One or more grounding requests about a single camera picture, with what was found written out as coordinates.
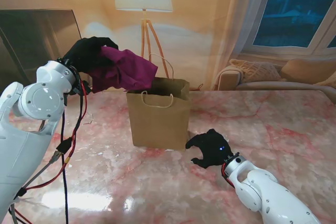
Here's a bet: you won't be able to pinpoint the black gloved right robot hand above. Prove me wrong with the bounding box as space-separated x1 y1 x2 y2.
185 129 234 169

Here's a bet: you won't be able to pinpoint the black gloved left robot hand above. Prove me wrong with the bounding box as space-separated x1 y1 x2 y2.
62 36 119 76

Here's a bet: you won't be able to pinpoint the purple shorts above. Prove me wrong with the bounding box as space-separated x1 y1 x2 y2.
89 46 159 94

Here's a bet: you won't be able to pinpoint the kraft paper bag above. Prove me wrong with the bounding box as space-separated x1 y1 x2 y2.
125 53 192 151

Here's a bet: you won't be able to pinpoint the flat screen television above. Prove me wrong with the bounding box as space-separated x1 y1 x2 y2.
0 9 82 88

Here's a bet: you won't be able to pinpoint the beige sofa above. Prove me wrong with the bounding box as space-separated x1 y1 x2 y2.
215 58 336 96

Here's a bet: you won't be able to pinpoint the knitted beige cushion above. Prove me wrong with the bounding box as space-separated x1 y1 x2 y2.
229 59 287 82

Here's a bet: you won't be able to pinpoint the plain tan cushion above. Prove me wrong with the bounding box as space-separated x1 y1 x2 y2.
279 58 336 82

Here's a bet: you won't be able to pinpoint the sheer white curtain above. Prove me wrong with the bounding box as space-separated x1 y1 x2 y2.
207 0 276 91

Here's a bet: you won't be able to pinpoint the white framed window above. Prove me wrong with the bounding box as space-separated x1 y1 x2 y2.
241 0 336 57

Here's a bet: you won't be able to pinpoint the red right wrist cable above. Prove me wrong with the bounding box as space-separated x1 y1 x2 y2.
221 165 236 187

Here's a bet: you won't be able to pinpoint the red wrist cable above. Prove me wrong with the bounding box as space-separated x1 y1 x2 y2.
9 79 89 224
221 165 236 187

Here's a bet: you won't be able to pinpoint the red left wrist cable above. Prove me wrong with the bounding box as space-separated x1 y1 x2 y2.
9 79 89 224

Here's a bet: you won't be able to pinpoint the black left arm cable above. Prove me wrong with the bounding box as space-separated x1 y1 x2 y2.
55 95 85 224

